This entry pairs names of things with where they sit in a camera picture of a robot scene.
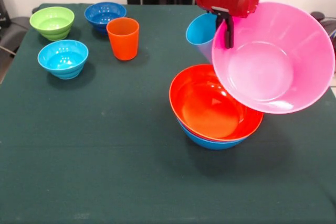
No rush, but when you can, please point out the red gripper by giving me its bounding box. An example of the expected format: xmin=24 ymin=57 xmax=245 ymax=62
xmin=195 ymin=0 xmax=261 ymax=49

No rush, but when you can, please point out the light blue cup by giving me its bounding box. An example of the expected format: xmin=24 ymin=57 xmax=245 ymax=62
xmin=185 ymin=13 xmax=218 ymax=65

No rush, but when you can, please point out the large pink bowl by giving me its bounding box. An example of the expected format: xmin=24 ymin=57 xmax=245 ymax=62
xmin=211 ymin=2 xmax=336 ymax=115

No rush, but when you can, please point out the large orange bowl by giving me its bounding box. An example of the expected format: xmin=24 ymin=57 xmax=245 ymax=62
xmin=169 ymin=63 xmax=264 ymax=142

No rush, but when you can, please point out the orange cup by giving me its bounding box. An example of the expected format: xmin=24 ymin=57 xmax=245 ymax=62
xmin=106 ymin=17 xmax=140 ymax=61

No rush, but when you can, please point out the large blue bowl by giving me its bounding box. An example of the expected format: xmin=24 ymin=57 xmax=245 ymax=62
xmin=178 ymin=119 xmax=250 ymax=151

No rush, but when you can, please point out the dark blue ribbed bowl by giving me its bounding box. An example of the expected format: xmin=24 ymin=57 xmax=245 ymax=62
xmin=83 ymin=1 xmax=128 ymax=35

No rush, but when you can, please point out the light blue ribbed bowl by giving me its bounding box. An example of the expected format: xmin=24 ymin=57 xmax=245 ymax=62
xmin=37 ymin=39 xmax=89 ymax=80

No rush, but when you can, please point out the dark green tablecloth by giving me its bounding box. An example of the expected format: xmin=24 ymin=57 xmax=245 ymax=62
xmin=0 ymin=3 xmax=336 ymax=224

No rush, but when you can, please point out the green ribbed bowl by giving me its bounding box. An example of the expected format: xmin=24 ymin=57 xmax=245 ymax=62
xmin=29 ymin=6 xmax=75 ymax=41

